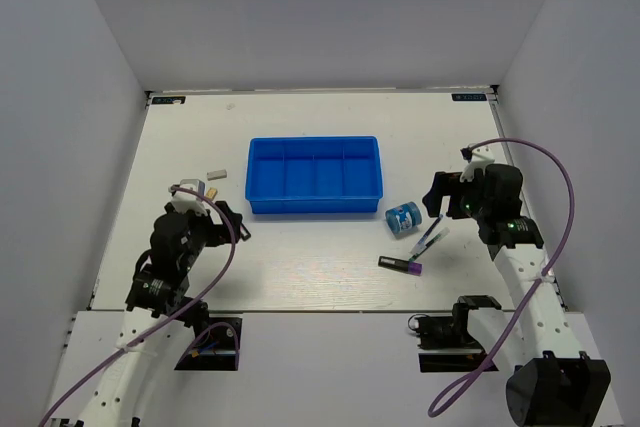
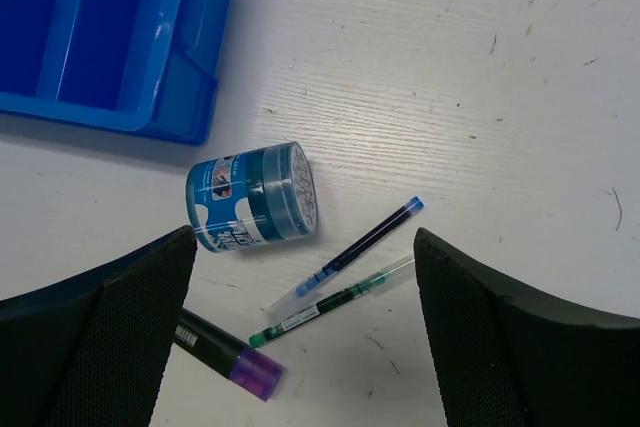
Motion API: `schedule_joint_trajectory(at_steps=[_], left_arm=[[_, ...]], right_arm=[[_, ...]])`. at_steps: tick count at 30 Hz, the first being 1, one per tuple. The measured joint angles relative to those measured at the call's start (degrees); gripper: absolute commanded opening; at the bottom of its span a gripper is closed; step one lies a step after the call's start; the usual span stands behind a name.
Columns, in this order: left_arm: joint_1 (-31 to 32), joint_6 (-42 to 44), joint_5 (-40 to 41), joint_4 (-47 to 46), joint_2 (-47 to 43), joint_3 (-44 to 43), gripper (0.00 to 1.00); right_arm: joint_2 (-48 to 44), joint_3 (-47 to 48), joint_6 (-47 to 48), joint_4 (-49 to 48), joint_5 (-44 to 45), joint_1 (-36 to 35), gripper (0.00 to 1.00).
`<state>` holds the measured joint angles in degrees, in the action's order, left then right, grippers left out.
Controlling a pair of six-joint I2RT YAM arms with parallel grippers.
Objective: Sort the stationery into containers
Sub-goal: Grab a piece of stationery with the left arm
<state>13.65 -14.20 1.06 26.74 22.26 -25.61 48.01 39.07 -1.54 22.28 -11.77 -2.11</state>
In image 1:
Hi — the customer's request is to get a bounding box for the right table corner label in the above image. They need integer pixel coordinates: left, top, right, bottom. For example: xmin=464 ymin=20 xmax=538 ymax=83
xmin=451 ymin=93 xmax=487 ymax=102

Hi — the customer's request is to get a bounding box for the grey white eraser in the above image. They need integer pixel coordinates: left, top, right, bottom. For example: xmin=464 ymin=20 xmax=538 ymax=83
xmin=207 ymin=169 xmax=227 ymax=180

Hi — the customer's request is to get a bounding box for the green ink pen refill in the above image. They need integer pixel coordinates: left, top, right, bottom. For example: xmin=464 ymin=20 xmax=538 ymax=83
xmin=413 ymin=227 xmax=450 ymax=257

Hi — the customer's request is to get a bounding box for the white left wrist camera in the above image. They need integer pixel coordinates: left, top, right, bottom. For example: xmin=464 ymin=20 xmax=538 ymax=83
xmin=167 ymin=179 xmax=209 ymax=216

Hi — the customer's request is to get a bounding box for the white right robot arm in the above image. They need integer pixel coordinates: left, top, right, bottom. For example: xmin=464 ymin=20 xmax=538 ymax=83
xmin=422 ymin=164 xmax=611 ymax=426

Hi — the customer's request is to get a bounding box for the small tan wooden block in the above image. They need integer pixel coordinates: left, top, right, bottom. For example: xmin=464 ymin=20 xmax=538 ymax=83
xmin=206 ymin=188 xmax=218 ymax=200

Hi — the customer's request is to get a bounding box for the blue labelled round jar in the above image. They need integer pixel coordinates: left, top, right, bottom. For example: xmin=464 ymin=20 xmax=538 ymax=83
xmin=385 ymin=201 xmax=422 ymax=236

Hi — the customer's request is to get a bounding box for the blue ink pen refill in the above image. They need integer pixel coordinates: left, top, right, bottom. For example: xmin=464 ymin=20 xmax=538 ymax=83
xmin=410 ymin=214 xmax=443 ymax=255

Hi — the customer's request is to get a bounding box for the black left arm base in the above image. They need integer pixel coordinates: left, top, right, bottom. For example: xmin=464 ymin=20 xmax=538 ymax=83
xmin=175 ymin=316 xmax=243 ymax=372

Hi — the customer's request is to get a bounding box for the table corner label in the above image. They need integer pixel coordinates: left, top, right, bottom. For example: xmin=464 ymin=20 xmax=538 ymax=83
xmin=151 ymin=96 xmax=186 ymax=105
xmin=451 ymin=93 xmax=487 ymax=102

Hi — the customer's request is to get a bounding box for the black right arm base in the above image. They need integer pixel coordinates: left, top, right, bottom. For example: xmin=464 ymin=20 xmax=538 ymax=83
xmin=407 ymin=295 xmax=502 ymax=373

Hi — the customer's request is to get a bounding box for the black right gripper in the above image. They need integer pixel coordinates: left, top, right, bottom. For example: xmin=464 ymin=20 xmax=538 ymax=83
xmin=422 ymin=170 xmax=492 ymax=221

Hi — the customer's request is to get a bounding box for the left table corner label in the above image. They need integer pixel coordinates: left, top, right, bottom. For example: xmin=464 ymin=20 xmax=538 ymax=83
xmin=151 ymin=96 xmax=186 ymax=105

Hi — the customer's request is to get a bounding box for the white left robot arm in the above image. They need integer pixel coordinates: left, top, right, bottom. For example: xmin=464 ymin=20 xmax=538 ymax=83
xmin=39 ymin=190 xmax=251 ymax=426

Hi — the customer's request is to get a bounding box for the blue plastic divided tray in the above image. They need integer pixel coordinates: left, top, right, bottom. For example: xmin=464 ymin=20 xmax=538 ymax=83
xmin=245 ymin=136 xmax=384 ymax=215

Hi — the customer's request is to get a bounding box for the purple capped black highlighter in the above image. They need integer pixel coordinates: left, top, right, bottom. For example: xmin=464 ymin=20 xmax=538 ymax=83
xmin=378 ymin=256 xmax=422 ymax=276

